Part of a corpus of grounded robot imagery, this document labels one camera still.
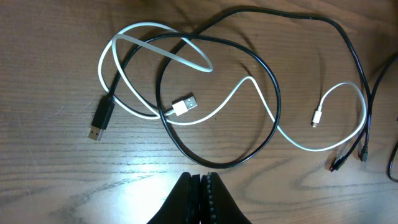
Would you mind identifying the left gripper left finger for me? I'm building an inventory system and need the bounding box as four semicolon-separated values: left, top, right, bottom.
148;172;201;224

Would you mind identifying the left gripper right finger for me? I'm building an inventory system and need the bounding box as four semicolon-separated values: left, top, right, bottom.
200;172;251;224

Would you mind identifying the white USB cable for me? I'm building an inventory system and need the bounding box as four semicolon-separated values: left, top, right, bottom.
98;21;368;152

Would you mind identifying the black USB cable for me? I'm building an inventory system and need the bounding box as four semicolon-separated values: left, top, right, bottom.
359;54;398;184
87;6;373;172

